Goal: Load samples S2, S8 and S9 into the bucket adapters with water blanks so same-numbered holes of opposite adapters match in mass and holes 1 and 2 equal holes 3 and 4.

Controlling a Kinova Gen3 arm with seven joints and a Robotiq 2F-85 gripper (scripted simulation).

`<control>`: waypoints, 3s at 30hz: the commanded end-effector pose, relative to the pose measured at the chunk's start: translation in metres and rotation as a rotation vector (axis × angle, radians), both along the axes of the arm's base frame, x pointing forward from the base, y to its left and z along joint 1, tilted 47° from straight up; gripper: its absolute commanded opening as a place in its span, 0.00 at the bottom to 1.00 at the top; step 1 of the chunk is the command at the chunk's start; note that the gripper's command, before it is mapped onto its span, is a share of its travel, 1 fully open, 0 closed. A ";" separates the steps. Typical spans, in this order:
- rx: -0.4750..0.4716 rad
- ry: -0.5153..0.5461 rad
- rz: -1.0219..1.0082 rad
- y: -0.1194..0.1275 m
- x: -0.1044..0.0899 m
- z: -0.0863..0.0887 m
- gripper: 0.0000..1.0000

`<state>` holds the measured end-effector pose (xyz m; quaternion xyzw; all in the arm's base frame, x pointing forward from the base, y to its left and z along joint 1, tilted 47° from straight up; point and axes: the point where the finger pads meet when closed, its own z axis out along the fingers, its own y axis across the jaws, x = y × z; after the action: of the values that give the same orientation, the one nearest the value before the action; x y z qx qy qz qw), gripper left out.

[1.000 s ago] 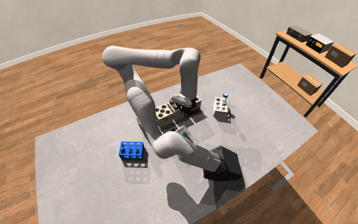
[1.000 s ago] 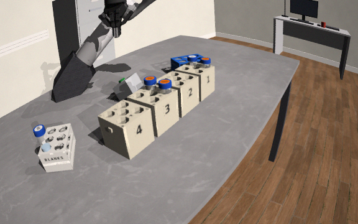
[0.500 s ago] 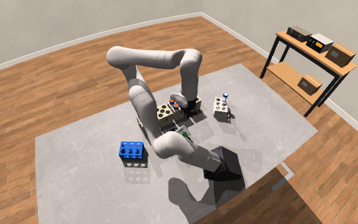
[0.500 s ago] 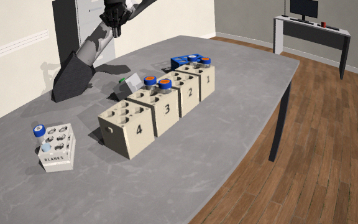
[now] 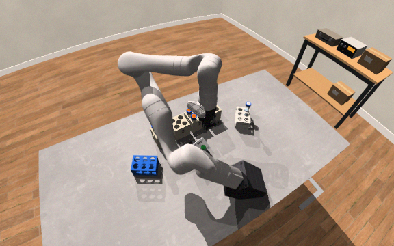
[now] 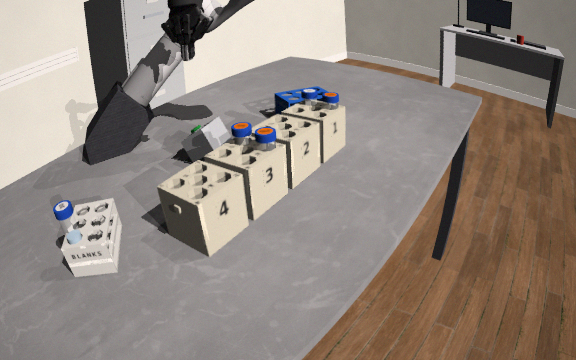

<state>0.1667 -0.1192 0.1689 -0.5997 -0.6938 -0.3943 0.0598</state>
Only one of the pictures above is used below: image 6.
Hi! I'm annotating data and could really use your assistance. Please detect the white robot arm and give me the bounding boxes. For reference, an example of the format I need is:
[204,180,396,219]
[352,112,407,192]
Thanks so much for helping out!
[122,0,254,107]

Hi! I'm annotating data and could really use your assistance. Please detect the blue tube rack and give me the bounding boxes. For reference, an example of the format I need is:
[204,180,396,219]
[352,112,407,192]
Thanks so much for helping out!
[274,86,328,115]

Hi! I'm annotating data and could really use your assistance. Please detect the white tube rack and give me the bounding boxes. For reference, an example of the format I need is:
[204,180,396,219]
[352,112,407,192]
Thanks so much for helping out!
[61,198,122,277]

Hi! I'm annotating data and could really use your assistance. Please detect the beige block with holes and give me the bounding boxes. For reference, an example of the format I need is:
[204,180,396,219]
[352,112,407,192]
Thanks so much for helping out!
[251,114,320,189]
[157,160,249,257]
[204,137,288,221]
[281,101,345,163]

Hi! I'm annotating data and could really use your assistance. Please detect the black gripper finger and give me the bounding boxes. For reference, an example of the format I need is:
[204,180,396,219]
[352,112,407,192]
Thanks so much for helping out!
[183,9,214,61]
[161,15,186,61]

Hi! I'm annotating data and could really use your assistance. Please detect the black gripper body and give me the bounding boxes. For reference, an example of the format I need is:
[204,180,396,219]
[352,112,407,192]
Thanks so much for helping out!
[168,0,204,30]

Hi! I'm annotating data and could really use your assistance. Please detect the conical centrifuge tube with pink liquid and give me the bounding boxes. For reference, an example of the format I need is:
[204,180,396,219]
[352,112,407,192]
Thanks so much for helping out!
[231,122,252,145]

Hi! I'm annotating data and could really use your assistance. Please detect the clear conical tube with tan liquid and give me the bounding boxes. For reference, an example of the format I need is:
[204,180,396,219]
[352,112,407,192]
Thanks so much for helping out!
[322,92,339,110]

